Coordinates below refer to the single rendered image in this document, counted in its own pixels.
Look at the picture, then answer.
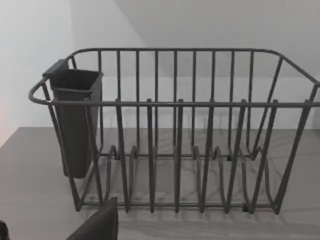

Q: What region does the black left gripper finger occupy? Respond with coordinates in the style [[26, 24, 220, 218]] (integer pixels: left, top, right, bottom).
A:
[[66, 196, 119, 240]]

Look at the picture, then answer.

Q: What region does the black rounded object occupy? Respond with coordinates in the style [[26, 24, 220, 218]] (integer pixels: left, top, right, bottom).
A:
[[0, 220, 9, 240]]

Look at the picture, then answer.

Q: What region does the dark grey cutlery holder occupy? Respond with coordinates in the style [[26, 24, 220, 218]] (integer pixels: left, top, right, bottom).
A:
[[42, 59, 104, 179]]

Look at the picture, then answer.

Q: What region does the grey wire dish rack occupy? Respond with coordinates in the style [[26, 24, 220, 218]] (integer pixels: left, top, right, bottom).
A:
[[28, 47, 320, 215]]

